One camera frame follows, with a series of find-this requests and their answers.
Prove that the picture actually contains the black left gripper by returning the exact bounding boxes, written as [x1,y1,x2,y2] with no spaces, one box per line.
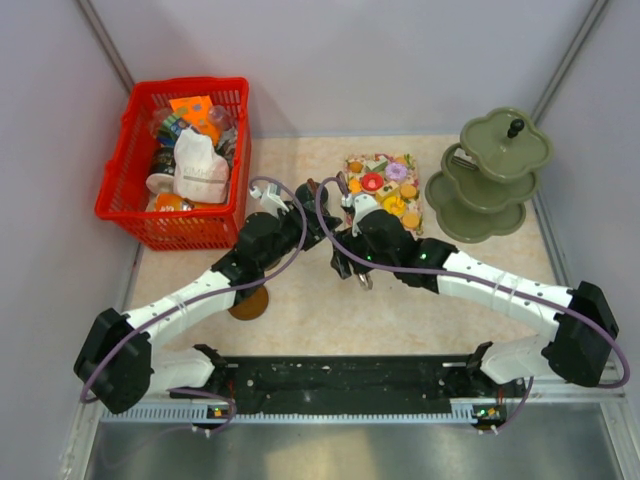
[259,200,341,271]

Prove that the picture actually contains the stainless steel food tongs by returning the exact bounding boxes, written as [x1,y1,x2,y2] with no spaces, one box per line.
[303,172,373,290]

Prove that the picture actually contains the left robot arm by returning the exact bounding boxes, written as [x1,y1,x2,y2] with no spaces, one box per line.
[73,208,342,414]

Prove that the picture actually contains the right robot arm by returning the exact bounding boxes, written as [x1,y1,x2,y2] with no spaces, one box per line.
[327,209,620,396]

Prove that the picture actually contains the dark green mug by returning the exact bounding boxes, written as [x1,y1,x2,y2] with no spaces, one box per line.
[295,179,329,215]

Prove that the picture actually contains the red round donut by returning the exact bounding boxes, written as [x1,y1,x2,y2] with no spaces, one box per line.
[360,172,385,193]

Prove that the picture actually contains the floral rectangular serving tray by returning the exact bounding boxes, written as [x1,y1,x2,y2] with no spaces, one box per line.
[343,153,423,237]

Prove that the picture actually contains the purple frosted donut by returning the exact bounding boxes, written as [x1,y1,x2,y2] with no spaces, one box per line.
[385,162,408,182]

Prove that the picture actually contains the brown wooden coaster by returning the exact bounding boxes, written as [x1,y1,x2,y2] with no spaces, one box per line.
[228,286,269,321]

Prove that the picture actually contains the white cloth bag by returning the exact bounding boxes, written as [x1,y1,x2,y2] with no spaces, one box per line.
[173,129,230,204]

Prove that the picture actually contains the green three-tier dessert stand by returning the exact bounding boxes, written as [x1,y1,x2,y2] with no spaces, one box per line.
[425,107,554,244]

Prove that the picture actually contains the chocolate cake slice with cherry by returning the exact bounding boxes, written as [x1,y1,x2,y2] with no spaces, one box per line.
[452,155,478,170]

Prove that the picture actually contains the black cylindrical can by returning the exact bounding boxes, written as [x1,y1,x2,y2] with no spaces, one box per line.
[149,146,176,176]

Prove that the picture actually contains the orange dotted box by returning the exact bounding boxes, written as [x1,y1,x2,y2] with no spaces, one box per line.
[169,96,220,145]

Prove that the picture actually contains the red plastic basket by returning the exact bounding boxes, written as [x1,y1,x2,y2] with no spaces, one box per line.
[94,77,251,250]

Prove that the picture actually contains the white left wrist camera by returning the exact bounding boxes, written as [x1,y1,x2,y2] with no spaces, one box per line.
[250,183,290,218]

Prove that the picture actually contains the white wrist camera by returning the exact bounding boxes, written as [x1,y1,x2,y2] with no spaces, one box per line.
[341,193,381,237]
[250,183,290,218]

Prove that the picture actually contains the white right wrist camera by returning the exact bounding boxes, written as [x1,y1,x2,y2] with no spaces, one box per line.
[341,193,381,237]

